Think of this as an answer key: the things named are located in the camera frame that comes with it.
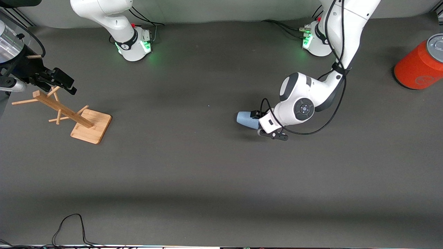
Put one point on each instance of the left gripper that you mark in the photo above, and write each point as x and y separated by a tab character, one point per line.
256	114

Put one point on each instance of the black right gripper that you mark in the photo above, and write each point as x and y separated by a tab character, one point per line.
27	67

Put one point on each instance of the light blue cup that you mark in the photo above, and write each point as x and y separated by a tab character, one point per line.
245	119

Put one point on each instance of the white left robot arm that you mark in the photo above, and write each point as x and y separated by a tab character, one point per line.
346	27

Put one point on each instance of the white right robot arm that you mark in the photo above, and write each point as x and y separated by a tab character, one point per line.
117	20

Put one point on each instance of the wooden cup rack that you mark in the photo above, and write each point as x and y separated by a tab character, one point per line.
91	126

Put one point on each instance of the right gripper tan peg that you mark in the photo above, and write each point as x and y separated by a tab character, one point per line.
34	56

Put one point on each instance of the orange can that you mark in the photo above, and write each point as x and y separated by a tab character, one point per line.
418	65

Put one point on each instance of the aluminium frame rail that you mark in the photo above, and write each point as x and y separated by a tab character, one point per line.
22	19

